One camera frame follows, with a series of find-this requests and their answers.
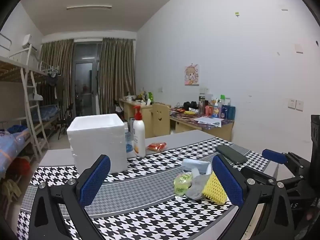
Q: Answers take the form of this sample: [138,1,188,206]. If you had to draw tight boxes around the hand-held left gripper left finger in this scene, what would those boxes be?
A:
[28,154,112,240]

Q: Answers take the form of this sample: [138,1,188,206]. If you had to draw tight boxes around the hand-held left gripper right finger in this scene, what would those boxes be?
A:
[211,154,295,240]

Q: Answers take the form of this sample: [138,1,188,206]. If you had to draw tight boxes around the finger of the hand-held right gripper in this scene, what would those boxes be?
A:
[262,149,312,177]
[240,166,305,192]

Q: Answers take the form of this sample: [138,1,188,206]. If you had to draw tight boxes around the yellow sponge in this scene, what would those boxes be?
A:
[201,172,228,204]

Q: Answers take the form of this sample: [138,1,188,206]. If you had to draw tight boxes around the grey plastic bag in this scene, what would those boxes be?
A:
[186,172,213,200]

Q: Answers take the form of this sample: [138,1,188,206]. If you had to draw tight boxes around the light blue face mask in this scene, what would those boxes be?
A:
[182,159,213,175]

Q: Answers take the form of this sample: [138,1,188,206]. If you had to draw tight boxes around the white foam box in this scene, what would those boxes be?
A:
[66,113,128,174]

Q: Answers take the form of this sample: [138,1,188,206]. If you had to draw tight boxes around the green tissue pack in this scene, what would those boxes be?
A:
[174,172,193,196]

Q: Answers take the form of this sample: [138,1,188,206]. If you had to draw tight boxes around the black smartphone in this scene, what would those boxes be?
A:
[215,144,248,165]

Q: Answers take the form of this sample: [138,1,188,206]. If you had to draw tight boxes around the houndstooth table mat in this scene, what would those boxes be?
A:
[17,137,274,240]

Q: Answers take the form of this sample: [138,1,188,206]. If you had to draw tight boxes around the clear blue-label water bottle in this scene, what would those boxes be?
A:
[124,121,134,153]

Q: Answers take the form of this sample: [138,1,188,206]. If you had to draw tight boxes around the wooden desk with printed cover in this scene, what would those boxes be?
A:
[169,107,234,142]

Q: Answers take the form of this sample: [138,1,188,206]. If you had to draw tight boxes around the white lotion pump bottle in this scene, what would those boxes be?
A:
[132,105,146,158]

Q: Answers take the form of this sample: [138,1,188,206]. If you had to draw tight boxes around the white printed papers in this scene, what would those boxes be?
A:
[197,116,222,127]

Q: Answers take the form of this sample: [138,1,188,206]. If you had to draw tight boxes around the row of toiletry bottles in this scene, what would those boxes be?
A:
[199,94,236,119]

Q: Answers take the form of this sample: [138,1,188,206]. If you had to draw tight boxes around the red snack packet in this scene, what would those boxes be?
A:
[147,142,167,152]

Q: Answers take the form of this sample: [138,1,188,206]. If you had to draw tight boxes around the black folding chair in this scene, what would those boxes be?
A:
[59,102,75,140]

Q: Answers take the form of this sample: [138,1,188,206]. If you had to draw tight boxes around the red bag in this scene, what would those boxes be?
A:
[10,156,32,178]

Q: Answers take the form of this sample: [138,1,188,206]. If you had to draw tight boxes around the plain wooden desk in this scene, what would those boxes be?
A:
[119,98,154,137]

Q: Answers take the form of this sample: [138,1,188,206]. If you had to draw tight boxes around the blue bedding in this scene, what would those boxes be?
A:
[40,104,60,122]

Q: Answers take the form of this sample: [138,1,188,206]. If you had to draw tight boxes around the yellowish cloth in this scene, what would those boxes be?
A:
[2,179,22,200]

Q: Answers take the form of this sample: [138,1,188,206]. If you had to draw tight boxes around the blue plaid quilt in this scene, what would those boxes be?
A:
[0,125,32,178]

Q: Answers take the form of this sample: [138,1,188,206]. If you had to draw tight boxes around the wooden smiley chair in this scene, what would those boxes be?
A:
[152,102,172,137]

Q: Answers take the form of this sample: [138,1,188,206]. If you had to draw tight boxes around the white bunk bed ladder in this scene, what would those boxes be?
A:
[20,67,49,155]

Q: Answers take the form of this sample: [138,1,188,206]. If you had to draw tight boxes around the glass balcony door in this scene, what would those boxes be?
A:
[72,43,102,117]

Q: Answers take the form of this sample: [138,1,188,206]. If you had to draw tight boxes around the dark hanging clothes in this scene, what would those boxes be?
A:
[46,74,59,100]

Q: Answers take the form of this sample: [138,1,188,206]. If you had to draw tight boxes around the brown curtain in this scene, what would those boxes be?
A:
[98,37,137,115]
[40,39,75,120]

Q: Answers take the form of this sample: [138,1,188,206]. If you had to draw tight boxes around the white metal bunk bed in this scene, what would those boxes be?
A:
[40,61,62,130]
[0,34,62,180]

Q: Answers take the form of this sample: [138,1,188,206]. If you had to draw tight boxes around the white air conditioner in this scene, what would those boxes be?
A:
[22,34,38,50]

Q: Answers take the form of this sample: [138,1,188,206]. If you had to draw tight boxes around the ceiling tube light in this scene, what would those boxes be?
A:
[66,4,112,10]

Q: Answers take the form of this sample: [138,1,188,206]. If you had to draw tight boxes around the pink cartoon wall poster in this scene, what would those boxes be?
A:
[184,64,200,86]

